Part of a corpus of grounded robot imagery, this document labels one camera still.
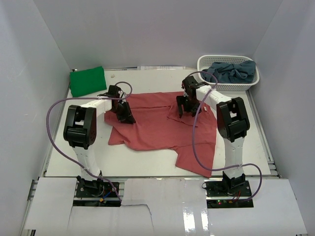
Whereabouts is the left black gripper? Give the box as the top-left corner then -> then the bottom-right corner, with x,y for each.
111,101 -> 135,124

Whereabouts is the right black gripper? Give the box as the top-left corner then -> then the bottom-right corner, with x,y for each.
176,95 -> 202,118

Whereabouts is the red t shirt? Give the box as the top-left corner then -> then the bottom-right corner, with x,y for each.
104,92 -> 217,177

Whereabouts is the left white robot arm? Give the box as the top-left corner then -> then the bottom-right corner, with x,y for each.
63,85 -> 136,197

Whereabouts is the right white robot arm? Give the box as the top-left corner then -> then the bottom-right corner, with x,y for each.
176,75 -> 250,196

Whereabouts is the white plastic basket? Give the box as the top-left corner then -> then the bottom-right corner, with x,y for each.
197,55 -> 259,91

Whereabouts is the folded green t shirt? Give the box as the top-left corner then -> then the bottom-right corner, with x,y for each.
69,66 -> 107,97

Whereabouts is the blue t shirt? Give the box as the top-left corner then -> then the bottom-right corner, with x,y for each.
200,60 -> 256,84

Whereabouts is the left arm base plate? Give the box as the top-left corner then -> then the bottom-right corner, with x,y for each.
73,182 -> 121,207

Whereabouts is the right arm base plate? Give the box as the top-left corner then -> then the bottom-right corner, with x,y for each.
201,180 -> 254,209

